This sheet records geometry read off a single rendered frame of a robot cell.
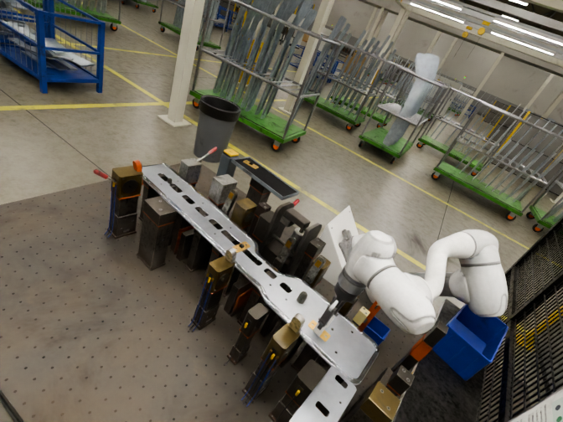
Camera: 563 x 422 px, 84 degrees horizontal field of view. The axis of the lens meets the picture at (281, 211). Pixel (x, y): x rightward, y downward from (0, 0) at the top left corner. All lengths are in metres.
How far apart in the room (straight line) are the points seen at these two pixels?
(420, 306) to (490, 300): 0.54
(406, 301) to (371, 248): 0.16
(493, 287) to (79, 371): 1.45
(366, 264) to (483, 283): 0.56
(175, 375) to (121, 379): 0.18
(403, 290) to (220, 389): 0.77
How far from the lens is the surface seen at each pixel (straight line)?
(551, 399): 1.12
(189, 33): 4.74
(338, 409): 1.09
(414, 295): 0.87
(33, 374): 1.35
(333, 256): 1.79
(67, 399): 1.29
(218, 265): 1.18
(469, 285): 1.38
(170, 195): 1.56
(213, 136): 3.99
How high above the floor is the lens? 1.86
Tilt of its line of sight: 31 degrees down
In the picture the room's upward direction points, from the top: 23 degrees clockwise
